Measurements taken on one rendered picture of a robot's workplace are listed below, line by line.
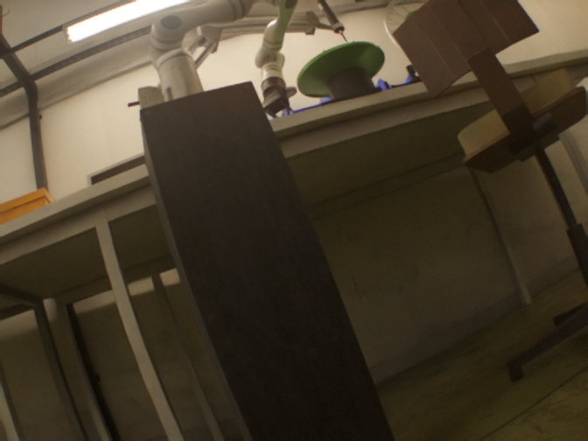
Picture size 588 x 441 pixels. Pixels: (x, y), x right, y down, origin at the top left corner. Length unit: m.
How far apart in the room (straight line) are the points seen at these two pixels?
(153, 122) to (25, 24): 2.56
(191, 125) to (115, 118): 1.66
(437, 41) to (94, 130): 1.94
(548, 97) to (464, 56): 0.22
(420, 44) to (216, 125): 0.50
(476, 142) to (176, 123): 0.64
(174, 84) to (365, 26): 1.98
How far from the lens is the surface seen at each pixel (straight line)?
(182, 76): 1.08
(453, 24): 1.04
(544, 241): 2.74
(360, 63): 1.47
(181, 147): 0.89
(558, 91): 1.06
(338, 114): 1.37
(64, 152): 2.58
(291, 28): 1.76
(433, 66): 1.06
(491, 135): 1.06
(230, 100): 0.95
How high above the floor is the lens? 0.34
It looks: 15 degrees up
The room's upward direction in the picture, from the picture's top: 21 degrees counter-clockwise
